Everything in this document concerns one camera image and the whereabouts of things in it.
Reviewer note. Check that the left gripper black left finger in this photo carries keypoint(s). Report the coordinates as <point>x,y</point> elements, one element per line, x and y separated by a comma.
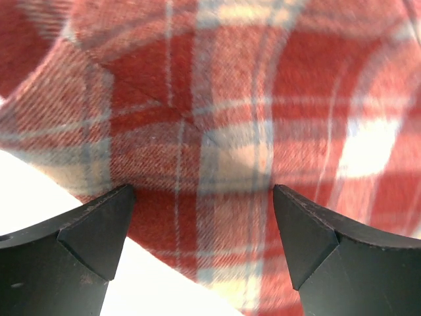
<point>63,266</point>

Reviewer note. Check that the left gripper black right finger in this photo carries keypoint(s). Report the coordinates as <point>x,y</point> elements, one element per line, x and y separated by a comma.
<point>342,267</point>

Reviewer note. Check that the plaid red beige skirt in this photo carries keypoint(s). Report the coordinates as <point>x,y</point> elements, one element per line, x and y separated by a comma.
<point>203,106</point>

